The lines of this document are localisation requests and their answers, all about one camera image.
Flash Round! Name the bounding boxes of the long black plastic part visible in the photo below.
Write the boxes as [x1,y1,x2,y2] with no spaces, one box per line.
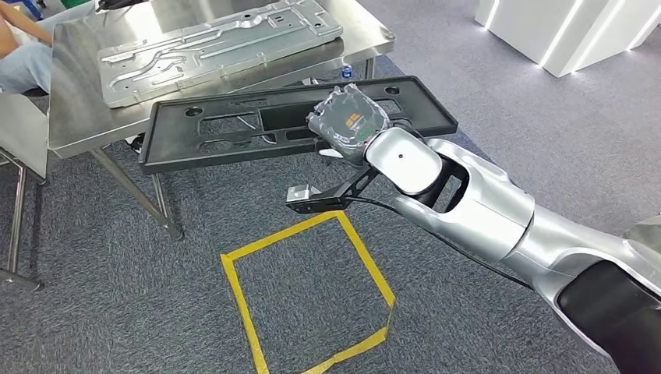
[138,75,460,175]

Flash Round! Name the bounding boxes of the stainless steel workbench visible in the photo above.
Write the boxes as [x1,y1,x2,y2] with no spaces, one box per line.
[47,0,397,242]

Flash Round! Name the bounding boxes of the stamped grey metal plate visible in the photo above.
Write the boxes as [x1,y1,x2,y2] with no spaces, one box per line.
[97,0,345,109]

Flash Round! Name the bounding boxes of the white lit display plinth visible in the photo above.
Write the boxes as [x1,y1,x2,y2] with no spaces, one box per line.
[474,0,661,79]

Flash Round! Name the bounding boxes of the steel side table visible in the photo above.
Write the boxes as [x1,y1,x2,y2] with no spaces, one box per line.
[0,93,50,293]

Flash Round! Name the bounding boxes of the person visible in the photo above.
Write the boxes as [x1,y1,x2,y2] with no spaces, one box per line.
[0,0,99,97]

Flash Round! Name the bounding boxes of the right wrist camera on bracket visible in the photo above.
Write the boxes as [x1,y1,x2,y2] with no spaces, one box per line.
[285,164,380,215]

